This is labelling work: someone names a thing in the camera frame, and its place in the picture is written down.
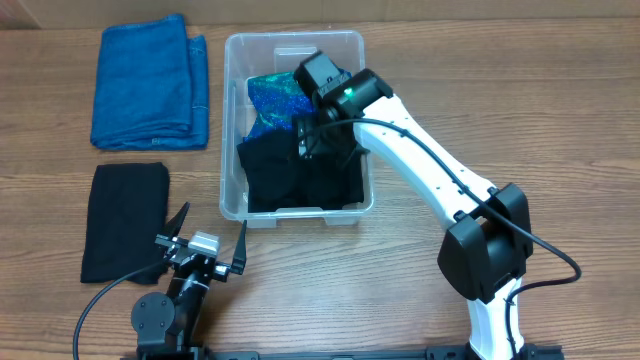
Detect shiny blue green cloth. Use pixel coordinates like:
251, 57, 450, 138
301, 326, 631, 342
242, 68, 354, 142

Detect folded blue denim jeans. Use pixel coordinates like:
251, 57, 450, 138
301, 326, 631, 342
90, 14, 210, 151

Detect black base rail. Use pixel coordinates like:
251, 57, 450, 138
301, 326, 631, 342
119, 343, 566, 360

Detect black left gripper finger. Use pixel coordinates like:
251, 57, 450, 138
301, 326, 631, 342
163, 202, 190, 239
230, 220, 247, 275

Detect black cloth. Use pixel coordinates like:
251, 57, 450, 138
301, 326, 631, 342
237, 130, 305, 213
80, 163, 170, 285
296, 147, 364, 210

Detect clear plastic storage bin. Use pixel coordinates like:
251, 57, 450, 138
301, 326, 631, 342
219, 30, 375, 228

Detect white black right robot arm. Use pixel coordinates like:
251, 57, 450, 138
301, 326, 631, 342
294, 51, 533, 359

